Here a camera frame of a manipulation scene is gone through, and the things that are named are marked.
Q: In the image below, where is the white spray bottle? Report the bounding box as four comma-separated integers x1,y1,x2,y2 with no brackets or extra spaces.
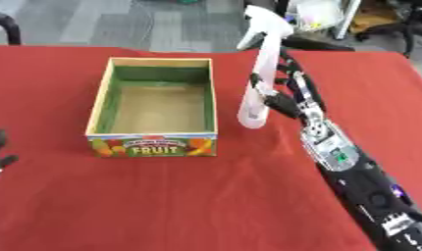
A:
235,5,297,129

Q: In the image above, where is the white bag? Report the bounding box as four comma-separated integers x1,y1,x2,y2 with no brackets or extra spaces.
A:
293,0,348,33

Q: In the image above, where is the black office chair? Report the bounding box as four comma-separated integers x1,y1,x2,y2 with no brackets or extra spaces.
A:
351,0,422,59

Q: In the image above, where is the cardboard box with green inside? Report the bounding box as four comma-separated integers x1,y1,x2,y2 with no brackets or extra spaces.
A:
83,57,220,159

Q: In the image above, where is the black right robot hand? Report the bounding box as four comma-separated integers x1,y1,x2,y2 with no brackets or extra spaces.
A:
246,47,328,120

